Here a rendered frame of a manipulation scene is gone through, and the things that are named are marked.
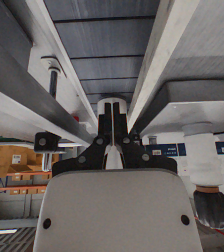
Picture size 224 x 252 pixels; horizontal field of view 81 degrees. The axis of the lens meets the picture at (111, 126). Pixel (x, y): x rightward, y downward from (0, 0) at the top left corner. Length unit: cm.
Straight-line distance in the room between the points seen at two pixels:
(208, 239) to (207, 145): 570
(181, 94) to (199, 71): 5
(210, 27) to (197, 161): 35
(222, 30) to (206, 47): 3
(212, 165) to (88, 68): 43
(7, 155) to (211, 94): 200
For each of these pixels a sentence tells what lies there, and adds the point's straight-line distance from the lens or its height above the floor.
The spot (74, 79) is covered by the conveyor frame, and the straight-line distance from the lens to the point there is 19.
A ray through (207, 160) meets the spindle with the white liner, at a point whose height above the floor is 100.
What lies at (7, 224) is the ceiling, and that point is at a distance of 826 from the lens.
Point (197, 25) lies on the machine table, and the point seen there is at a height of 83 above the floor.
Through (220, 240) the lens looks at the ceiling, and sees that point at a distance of 638.
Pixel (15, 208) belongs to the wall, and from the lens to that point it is 937.
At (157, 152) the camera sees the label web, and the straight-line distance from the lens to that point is 67.
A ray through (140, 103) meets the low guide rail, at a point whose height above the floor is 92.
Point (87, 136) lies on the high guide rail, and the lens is 16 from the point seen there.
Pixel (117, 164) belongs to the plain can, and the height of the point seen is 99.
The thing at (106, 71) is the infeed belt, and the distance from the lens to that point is 17.
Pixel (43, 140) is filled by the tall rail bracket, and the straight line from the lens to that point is 20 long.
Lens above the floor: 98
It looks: 14 degrees down
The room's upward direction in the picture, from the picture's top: 178 degrees clockwise
